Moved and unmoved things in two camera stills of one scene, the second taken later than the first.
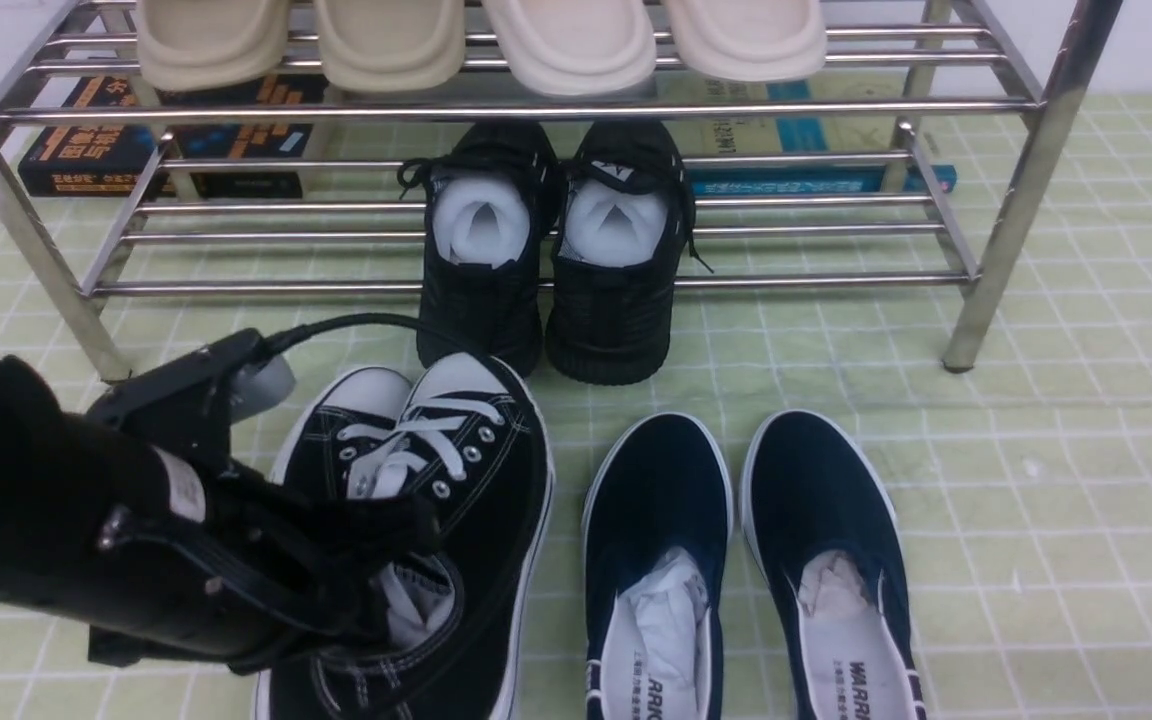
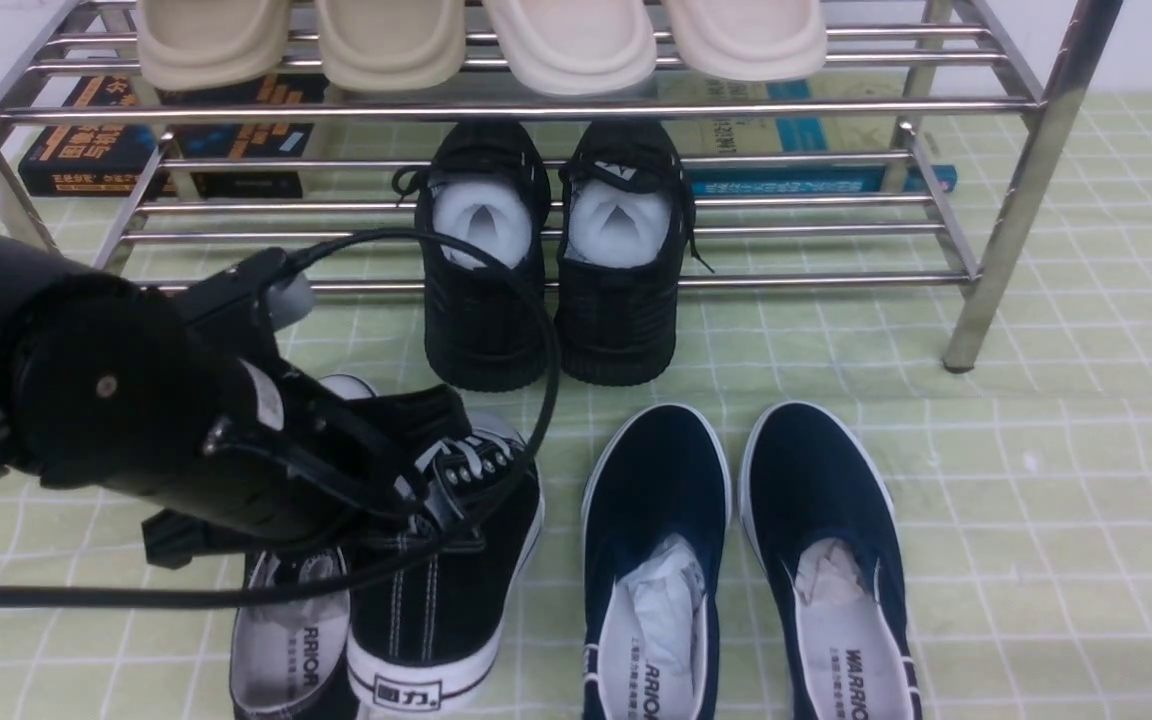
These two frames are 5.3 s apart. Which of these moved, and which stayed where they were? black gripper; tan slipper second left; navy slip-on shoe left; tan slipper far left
Moved: black gripper
Stayed: navy slip-on shoe left; tan slipper second left; tan slipper far left
